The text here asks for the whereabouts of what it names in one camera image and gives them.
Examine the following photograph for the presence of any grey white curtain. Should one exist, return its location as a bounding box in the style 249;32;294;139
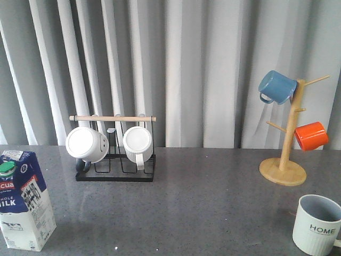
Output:
1;1;340;150

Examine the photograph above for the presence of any orange enamel mug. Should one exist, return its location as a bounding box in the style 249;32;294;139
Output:
294;122;329;151

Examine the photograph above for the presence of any blue white milk carton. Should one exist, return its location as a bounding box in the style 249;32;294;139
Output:
1;150;56;251

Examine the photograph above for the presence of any ribbed white mug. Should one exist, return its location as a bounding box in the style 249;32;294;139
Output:
123;126;152;170

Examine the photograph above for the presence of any white HOME mug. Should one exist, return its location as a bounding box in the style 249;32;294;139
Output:
293;194;340;255

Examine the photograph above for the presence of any black wire mug rack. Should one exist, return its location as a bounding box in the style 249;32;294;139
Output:
69;115;157;182

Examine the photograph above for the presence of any blue enamel mug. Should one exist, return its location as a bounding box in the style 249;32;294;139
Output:
258;70;298;105

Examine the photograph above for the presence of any wooden mug tree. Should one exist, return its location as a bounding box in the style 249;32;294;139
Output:
259;75;330;186

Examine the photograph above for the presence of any smooth white mug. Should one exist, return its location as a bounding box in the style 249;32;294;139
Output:
66;127;109;163

